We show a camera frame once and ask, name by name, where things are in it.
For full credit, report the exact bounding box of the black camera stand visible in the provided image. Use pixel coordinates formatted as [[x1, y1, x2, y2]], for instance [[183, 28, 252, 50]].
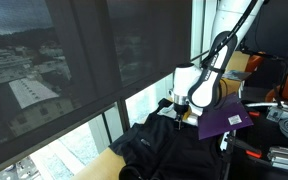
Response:
[[239, 36, 288, 109]]

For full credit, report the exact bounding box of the small orange clamp handle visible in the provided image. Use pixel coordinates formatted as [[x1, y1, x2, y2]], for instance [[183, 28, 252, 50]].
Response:
[[248, 110, 261, 118]]

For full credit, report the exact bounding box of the silver metal rail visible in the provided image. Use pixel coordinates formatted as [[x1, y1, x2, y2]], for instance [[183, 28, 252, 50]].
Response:
[[245, 101, 288, 117]]

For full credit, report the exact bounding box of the aluminium extrusion profile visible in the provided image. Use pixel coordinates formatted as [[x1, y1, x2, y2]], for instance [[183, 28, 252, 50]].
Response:
[[266, 145, 288, 175]]

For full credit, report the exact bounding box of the purple plastic folder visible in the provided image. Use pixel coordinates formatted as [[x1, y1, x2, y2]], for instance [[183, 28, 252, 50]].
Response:
[[197, 91, 255, 141]]

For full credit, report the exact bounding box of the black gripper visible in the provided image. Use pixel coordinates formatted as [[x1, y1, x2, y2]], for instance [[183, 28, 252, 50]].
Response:
[[174, 103, 190, 131]]

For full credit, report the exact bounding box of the dark printed brochure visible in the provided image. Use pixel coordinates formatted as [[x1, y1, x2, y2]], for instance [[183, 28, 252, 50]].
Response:
[[222, 69, 252, 83]]

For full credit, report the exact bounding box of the black zip jersey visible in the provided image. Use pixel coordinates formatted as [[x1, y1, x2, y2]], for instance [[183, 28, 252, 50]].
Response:
[[108, 98, 226, 180]]

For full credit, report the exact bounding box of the silver mounting bracket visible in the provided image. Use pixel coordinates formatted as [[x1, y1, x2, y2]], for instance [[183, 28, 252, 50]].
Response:
[[266, 107, 286, 123]]

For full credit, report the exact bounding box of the black clamp with orange handle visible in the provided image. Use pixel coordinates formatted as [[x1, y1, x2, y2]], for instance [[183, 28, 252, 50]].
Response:
[[223, 133, 264, 160]]

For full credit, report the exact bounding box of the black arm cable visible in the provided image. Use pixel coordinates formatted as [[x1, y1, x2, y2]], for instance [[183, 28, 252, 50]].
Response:
[[199, 0, 263, 69]]

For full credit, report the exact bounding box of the dark roller window blind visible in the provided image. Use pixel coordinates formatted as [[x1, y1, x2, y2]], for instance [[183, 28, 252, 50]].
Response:
[[0, 0, 124, 154], [106, 0, 192, 88]]

